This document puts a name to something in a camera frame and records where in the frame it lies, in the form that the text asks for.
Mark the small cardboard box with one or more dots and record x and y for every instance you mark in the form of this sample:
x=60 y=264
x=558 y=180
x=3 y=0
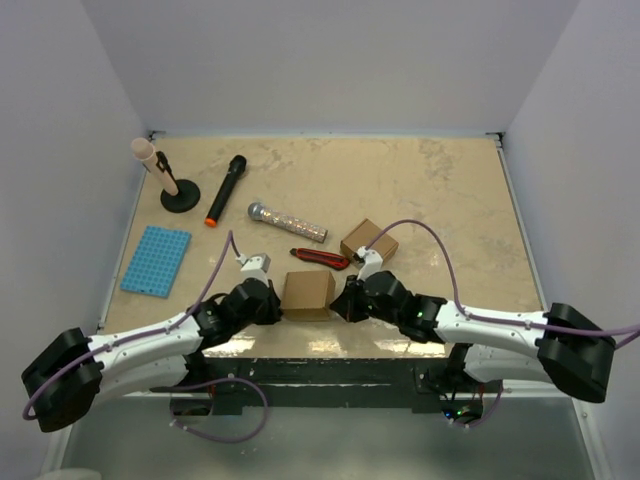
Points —
x=307 y=296

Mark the blue studded building plate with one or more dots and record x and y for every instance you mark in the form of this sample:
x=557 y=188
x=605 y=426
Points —
x=156 y=262

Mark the taped cardboard box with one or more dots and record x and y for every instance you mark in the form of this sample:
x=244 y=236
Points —
x=361 y=235

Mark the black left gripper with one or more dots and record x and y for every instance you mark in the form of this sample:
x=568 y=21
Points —
x=274 y=309

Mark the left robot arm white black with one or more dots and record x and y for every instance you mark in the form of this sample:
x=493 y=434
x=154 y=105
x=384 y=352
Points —
x=76 y=372

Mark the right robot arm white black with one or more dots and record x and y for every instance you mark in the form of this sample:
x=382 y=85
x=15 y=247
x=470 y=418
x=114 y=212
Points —
x=560 y=346

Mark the red black utility knife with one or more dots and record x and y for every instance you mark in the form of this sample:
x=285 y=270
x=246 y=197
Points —
x=331 y=260

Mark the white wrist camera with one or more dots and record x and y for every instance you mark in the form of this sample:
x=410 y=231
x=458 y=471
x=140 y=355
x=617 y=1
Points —
x=371 y=262
x=254 y=267

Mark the beige microphone on stand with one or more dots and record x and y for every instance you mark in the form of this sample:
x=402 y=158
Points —
x=144 y=151

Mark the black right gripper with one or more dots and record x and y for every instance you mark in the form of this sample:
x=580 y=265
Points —
x=346 y=306

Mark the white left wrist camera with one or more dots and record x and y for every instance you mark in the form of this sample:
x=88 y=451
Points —
x=254 y=267

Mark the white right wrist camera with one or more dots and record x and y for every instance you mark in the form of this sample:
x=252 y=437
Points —
x=371 y=262

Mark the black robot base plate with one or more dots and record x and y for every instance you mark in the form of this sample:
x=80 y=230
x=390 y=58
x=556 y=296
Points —
x=417 y=384

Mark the black microphone orange end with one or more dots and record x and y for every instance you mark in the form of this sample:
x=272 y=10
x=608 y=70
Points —
x=235 y=171

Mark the silver glitter microphone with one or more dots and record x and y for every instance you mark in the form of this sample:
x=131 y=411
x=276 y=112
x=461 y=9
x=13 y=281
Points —
x=257 y=211

